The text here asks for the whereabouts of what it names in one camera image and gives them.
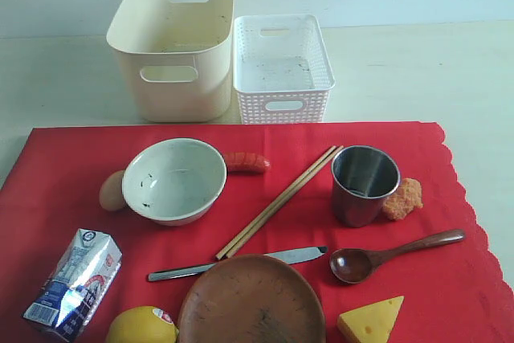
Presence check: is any red sausage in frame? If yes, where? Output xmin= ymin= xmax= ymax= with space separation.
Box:
xmin=222 ymin=152 xmax=271 ymax=174

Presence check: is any orange fried food piece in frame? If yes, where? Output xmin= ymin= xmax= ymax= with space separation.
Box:
xmin=382 ymin=178 xmax=423 ymax=221

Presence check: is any yellow cheese wedge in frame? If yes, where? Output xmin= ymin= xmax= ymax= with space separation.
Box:
xmin=337 ymin=296 xmax=404 ymax=343

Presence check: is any yellow lemon with sticker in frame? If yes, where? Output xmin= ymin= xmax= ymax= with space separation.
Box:
xmin=105 ymin=306 xmax=179 ymax=342

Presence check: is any blue white milk carton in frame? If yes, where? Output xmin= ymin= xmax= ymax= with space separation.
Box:
xmin=22 ymin=228 xmax=122 ymax=342

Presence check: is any upper wooden chopstick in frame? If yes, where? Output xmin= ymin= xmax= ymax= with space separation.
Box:
xmin=215 ymin=145 xmax=337 ymax=260

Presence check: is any white woven plastic basket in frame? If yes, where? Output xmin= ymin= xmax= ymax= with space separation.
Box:
xmin=233 ymin=14 xmax=336 ymax=125

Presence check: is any white enamel bowl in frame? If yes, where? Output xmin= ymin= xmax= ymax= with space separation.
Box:
xmin=121 ymin=137 xmax=227 ymax=227

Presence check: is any stainless steel cup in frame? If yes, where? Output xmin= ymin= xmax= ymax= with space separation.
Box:
xmin=331 ymin=145 xmax=401 ymax=228

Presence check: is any steel table knife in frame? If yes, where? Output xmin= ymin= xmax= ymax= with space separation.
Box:
xmin=147 ymin=246 xmax=328 ymax=282

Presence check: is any red table mat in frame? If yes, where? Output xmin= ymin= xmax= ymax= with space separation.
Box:
xmin=1 ymin=122 xmax=513 ymax=342

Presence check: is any cream plastic bin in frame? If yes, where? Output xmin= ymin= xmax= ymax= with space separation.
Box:
xmin=106 ymin=0 xmax=234 ymax=122

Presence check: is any brown wooden plate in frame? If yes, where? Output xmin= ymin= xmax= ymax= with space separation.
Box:
xmin=177 ymin=255 xmax=327 ymax=342

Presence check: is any dark wooden spoon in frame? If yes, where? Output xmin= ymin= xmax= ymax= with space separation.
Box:
xmin=329 ymin=229 xmax=466 ymax=284

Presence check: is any brown egg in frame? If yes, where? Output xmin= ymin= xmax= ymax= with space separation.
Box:
xmin=99 ymin=170 xmax=126 ymax=211

